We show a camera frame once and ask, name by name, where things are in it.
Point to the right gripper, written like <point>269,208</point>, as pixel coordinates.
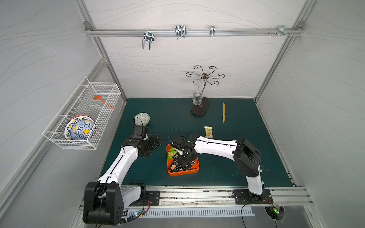
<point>184,157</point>

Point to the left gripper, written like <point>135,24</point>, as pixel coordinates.
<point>152,143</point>

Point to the orange storage box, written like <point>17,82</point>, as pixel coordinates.
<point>173,169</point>

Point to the cream cookie packet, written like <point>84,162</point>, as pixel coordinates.
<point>208,132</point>

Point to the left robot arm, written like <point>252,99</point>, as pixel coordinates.
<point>106,202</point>

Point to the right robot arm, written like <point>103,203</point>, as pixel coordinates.
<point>246,157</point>

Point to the green cookie packet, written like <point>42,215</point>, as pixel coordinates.
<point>171,153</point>

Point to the black scrolled glass stand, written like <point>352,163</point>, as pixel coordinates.
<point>208,79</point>

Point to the clear wine glass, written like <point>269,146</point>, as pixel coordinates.
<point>198,94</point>

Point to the yellow wooden knife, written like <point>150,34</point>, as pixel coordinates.
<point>223,112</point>

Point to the blue yellow patterned plate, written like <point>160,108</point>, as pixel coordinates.
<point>79,128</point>

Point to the orange spoon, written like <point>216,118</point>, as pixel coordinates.
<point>100,99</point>

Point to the double prong metal hook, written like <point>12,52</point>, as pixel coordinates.
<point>148,38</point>

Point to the looped metal hook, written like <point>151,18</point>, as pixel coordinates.
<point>180,31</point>

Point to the small metal clip hook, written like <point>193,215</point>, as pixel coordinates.
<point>212,31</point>

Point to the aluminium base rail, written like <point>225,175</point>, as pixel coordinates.
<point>221,196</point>

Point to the right metal hook bracket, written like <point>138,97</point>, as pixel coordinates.
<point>281,32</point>

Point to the aluminium top rail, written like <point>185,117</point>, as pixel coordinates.
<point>191,32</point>

